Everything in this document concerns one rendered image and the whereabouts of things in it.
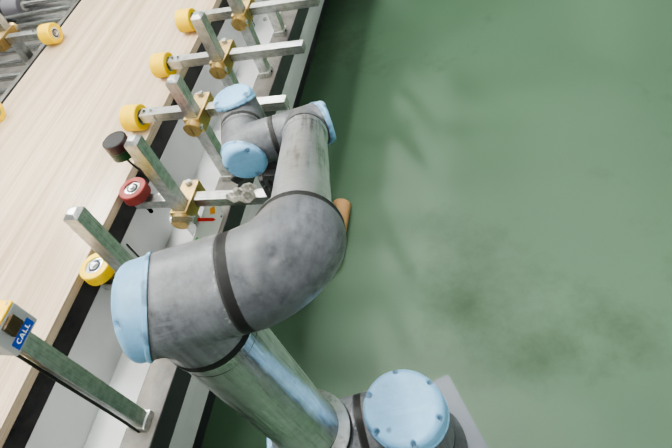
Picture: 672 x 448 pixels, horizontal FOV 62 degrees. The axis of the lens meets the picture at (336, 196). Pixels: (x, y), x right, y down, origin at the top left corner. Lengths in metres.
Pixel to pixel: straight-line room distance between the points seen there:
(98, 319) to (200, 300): 1.04
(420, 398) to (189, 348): 0.56
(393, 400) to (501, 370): 0.98
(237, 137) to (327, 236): 0.55
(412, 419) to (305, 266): 0.54
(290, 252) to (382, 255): 1.73
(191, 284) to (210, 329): 0.05
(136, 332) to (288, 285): 0.16
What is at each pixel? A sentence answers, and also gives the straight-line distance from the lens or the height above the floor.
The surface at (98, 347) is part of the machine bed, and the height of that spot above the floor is 0.71.
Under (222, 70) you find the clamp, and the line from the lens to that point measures 1.78.
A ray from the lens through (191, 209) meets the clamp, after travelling 1.55.
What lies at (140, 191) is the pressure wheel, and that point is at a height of 0.91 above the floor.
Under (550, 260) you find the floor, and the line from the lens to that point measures 2.24.
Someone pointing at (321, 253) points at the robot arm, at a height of 1.40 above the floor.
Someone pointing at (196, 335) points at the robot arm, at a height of 1.40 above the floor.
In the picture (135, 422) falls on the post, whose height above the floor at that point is 0.75.
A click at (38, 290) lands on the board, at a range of 1.59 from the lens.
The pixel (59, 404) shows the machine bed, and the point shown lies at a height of 0.76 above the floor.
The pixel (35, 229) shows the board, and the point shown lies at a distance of 1.75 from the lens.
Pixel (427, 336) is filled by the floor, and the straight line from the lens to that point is 2.10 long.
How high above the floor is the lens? 1.88
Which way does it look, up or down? 48 degrees down
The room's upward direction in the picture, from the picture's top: 22 degrees counter-clockwise
